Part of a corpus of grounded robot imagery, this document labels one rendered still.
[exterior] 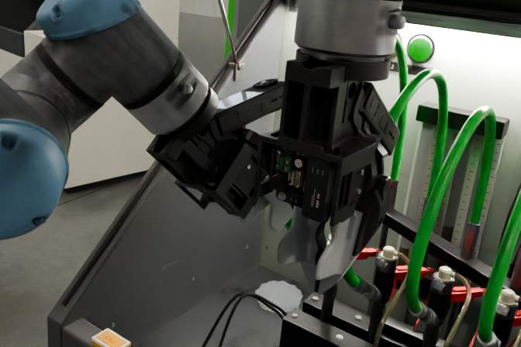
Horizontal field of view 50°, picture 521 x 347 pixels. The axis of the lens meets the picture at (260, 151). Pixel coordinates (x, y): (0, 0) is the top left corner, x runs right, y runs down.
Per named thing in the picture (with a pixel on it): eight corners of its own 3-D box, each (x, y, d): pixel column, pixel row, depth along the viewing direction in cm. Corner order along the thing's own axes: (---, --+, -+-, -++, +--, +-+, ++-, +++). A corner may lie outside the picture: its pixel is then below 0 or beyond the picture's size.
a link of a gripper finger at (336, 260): (290, 314, 46) (302, 213, 43) (324, 285, 51) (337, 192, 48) (322, 330, 44) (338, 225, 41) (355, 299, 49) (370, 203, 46)
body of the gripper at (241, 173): (205, 212, 63) (132, 147, 56) (243, 152, 66) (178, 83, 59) (250, 223, 57) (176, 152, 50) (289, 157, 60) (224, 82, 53)
